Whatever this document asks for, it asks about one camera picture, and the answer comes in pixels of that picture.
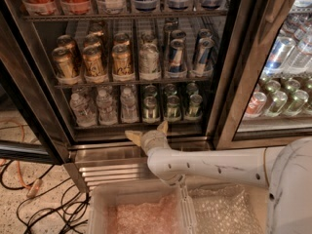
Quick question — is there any orange extension cable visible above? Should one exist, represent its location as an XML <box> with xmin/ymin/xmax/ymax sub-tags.
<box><xmin>0</xmin><ymin>120</ymin><xmax>43</xmax><ymax>199</ymax></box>

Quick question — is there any water bottle middle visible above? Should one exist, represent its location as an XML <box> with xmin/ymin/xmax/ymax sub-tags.
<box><xmin>97</xmin><ymin>89</ymin><xmax>118</xmax><ymax>126</ymax></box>

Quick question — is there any plastic bin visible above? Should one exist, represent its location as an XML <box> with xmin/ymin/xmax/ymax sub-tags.
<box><xmin>181</xmin><ymin>176</ymin><xmax>267</xmax><ymax>234</ymax></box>
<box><xmin>87</xmin><ymin>179</ymin><xmax>188</xmax><ymax>234</ymax></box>

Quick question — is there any gold can back left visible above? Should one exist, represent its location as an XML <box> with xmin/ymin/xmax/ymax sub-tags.
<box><xmin>57</xmin><ymin>35</ymin><xmax>81</xmax><ymax>66</ymax></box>

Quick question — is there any water bottle right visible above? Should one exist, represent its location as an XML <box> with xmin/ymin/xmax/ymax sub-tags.
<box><xmin>120</xmin><ymin>88</ymin><xmax>138</xmax><ymax>123</ymax></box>

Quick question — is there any red can behind glass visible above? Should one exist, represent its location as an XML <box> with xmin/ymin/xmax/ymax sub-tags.
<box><xmin>245</xmin><ymin>92</ymin><xmax>267</xmax><ymax>118</ymax></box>

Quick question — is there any gold can front middle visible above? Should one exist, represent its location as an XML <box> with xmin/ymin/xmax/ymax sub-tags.
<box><xmin>83</xmin><ymin>46</ymin><xmax>107</xmax><ymax>83</ymax></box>

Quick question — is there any left plastic bin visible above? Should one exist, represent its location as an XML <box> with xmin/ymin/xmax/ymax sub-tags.
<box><xmin>87</xmin><ymin>179</ymin><xmax>188</xmax><ymax>234</ymax></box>

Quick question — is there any gold can back right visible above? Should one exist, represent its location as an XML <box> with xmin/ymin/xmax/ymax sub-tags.
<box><xmin>113</xmin><ymin>32</ymin><xmax>130</xmax><ymax>46</ymax></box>

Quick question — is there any green can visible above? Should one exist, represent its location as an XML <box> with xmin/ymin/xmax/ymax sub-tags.
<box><xmin>163</xmin><ymin>84</ymin><xmax>177</xmax><ymax>97</ymax></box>
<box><xmin>143</xmin><ymin>97</ymin><xmax>159</xmax><ymax>123</ymax></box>
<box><xmin>165</xmin><ymin>96</ymin><xmax>181</xmax><ymax>122</ymax></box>
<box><xmin>143</xmin><ymin>85</ymin><xmax>158</xmax><ymax>98</ymax></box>
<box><xmin>186</xmin><ymin>82</ymin><xmax>199</xmax><ymax>96</ymax></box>
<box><xmin>185</xmin><ymin>95</ymin><xmax>203</xmax><ymax>119</ymax></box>

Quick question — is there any gold can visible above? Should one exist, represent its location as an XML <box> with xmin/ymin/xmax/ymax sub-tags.
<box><xmin>113</xmin><ymin>32</ymin><xmax>130</xmax><ymax>46</ymax></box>
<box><xmin>83</xmin><ymin>46</ymin><xmax>107</xmax><ymax>83</ymax></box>
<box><xmin>112</xmin><ymin>44</ymin><xmax>135</xmax><ymax>81</ymax></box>
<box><xmin>57</xmin><ymin>35</ymin><xmax>81</xmax><ymax>66</ymax></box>
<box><xmin>52</xmin><ymin>47</ymin><xmax>79</xmax><ymax>85</ymax></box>
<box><xmin>84</xmin><ymin>34</ymin><xmax>102</xmax><ymax>49</ymax></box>

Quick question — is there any black cable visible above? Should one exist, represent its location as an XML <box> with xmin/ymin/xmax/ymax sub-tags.
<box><xmin>0</xmin><ymin>159</ymin><xmax>91</xmax><ymax>234</ymax></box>

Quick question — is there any red bull can right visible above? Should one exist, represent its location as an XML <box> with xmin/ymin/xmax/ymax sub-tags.
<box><xmin>193</xmin><ymin>38</ymin><xmax>215</xmax><ymax>77</ymax></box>

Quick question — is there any open fridge door left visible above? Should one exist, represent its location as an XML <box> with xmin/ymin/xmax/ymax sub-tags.
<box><xmin>0</xmin><ymin>58</ymin><xmax>71</xmax><ymax>166</ymax></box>

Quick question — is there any water bottle left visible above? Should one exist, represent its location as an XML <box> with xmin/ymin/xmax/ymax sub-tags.
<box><xmin>70</xmin><ymin>93</ymin><xmax>97</xmax><ymax>128</ymax></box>

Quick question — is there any water bottle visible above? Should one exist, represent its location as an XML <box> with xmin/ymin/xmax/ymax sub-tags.
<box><xmin>70</xmin><ymin>93</ymin><xmax>97</xmax><ymax>128</ymax></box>
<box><xmin>120</xmin><ymin>88</ymin><xmax>138</xmax><ymax>123</ymax></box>
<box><xmin>97</xmin><ymin>89</ymin><xmax>118</xmax><ymax>126</ymax></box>

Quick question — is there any gold can back middle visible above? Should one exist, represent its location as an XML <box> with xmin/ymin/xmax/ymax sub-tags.
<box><xmin>84</xmin><ymin>34</ymin><xmax>102</xmax><ymax>49</ymax></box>

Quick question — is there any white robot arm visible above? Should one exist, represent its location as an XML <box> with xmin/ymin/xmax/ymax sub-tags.
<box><xmin>125</xmin><ymin>122</ymin><xmax>312</xmax><ymax>234</ymax></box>

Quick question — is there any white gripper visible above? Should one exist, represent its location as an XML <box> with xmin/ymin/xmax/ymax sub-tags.
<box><xmin>125</xmin><ymin>121</ymin><xmax>170</xmax><ymax>155</ymax></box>

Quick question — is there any red bull can left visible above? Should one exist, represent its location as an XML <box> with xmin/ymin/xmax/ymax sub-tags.
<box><xmin>165</xmin><ymin>39</ymin><xmax>186</xmax><ymax>78</ymax></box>

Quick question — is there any fridge glass door right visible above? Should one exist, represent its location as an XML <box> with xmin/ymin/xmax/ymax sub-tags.
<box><xmin>207</xmin><ymin>0</ymin><xmax>312</xmax><ymax>149</ymax></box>

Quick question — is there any gold can front left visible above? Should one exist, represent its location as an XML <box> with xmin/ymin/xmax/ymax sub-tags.
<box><xmin>52</xmin><ymin>47</ymin><xmax>79</xmax><ymax>85</ymax></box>

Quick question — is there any right plastic bin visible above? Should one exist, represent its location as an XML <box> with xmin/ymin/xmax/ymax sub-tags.
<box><xmin>181</xmin><ymin>176</ymin><xmax>267</xmax><ymax>234</ymax></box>

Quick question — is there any red bull can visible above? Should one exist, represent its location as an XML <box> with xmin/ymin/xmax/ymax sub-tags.
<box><xmin>165</xmin><ymin>39</ymin><xmax>186</xmax><ymax>78</ymax></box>
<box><xmin>193</xmin><ymin>38</ymin><xmax>215</xmax><ymax>77</ymax></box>

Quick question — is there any gold can front right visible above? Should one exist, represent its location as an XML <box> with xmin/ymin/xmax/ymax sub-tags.
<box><xmin>112</xmin><ymin>44</ymin><xmax>135</xmax><ymax>81</ymax></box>

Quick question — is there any silver can front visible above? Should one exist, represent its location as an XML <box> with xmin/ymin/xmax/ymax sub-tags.
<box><xmin>139</xmin><ymin>43</ymin><xmax>161</xmax><ymax>80</ymax></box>

